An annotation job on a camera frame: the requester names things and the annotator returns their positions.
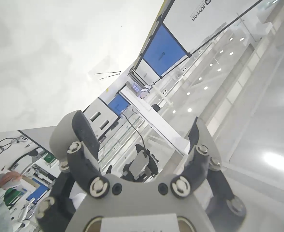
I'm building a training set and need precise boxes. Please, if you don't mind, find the long white table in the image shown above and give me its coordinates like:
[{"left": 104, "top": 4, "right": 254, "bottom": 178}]
[{"left": 120, "top": 90, "right": 191, "bottom": 156}]

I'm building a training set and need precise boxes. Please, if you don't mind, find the large blue partition panel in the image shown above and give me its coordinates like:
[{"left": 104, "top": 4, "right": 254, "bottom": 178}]
[{"left": 142, "top": 23, "right": 189, "bottom": 78}]

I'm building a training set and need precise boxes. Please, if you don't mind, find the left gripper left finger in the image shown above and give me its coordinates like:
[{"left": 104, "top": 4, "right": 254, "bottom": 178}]
[{"left": 36, "top": 110, "right": 110, "bottom": 232}]

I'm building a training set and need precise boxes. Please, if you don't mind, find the large white partition panel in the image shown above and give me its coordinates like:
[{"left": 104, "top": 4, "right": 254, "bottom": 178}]
[{"left": 162, "top": 0, "right": 284, "bottom": 57}]

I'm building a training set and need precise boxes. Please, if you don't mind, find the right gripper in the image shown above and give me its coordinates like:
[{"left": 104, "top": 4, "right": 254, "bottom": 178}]
[{"left": 122, "top": 153, "right": 160, "bottom": 181}]

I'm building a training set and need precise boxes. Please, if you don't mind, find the thin black cable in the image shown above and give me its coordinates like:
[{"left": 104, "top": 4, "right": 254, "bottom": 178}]
[{"left": 121, "top": 113, "right": 146, "bottom": 149}]

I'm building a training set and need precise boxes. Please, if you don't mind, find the small blue partition panel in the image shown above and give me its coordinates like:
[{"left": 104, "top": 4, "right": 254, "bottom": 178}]
[{"left": 107, "top": 94, "right": 131, "bottom": 116}]

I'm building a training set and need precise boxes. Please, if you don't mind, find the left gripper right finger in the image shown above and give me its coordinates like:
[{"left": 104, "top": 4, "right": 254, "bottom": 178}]
[{"left": 170, "top": 117, "right": 248, "bottom": 224}]

